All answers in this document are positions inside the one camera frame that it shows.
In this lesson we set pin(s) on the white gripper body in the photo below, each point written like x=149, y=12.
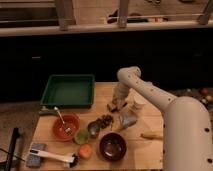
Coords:
x=120, y=94

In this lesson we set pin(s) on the wooden chalkboard eraser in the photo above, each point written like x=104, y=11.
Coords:
x=112, y=107

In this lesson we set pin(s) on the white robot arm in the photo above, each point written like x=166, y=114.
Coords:
x=187, y=134

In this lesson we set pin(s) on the green plastic tray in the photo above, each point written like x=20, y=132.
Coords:
x=69, y=91

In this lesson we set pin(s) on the white plastic cup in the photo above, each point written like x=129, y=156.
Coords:
x=137, y=105

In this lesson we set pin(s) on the grey blue cloth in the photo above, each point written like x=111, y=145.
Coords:
x=127, y=120

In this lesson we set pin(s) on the brown dried object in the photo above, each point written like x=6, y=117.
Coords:
x=105, y=121

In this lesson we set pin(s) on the small metal cup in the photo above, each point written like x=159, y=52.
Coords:
x=93, y=129

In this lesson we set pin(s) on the yellow banana toy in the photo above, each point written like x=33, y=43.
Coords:
x=152, y=135

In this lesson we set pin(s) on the dark red bowl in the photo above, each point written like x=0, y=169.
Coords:
x=112, y=147

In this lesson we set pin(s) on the small green cup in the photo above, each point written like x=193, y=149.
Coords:
x=81, y=136

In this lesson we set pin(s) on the orange bowl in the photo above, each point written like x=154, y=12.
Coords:
x=58, y=131

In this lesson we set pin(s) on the metal spoon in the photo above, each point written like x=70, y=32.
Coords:
x=62, y=120

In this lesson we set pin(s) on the orange fruit toy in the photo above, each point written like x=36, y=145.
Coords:
x=85, y=151

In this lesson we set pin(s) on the green vegetable toy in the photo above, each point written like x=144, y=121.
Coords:
x=45, y=111

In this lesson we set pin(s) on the blue grey sponge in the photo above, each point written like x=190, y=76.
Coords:
x=34, y=161

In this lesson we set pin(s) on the black stand pole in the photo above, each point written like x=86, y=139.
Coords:
x=15, y=136

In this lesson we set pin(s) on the white handled brush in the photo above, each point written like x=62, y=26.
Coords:
x=71, y=160

